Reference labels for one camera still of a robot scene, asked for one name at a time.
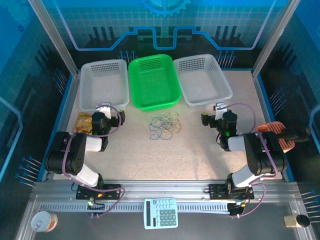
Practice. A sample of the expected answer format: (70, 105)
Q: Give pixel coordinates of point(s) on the yellow snack bag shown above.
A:
(82, 122)

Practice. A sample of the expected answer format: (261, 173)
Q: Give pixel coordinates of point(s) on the aluminium frame post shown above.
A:
(272, 42)
(57, 42)

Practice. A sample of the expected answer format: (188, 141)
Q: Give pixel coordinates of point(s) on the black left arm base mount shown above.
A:
(112, 191)

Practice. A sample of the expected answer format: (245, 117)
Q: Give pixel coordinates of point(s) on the tin can with pull tab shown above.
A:
(43, 221)

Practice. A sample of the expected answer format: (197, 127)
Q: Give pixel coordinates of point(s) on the white perforated plastic basket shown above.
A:
(105, 85)
(202, 82)

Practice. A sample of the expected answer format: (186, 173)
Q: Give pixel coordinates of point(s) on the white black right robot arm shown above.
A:
(255, 155)

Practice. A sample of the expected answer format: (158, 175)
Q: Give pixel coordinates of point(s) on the light blue calculator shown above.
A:
(161, 213)

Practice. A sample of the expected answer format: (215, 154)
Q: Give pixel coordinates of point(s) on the beige block with black cap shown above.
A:
(296, 221)

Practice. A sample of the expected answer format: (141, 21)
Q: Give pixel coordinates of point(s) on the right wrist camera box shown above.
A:
(220, 110)

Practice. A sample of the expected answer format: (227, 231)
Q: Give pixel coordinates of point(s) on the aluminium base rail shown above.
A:
(162, 186)

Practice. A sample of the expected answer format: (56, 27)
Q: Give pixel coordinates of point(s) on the green perforated plastic basket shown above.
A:
(152, 82)

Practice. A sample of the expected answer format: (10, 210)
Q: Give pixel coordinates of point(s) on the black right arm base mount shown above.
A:
(216, 191)

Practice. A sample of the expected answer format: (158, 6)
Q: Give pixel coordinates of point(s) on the orange slotted utensil holder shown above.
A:
(268, 128)

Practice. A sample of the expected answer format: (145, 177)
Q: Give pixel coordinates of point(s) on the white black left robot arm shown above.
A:
(75, 152)

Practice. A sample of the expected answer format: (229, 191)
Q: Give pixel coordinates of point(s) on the small black control box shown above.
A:
(236, 208)
(96, 207)

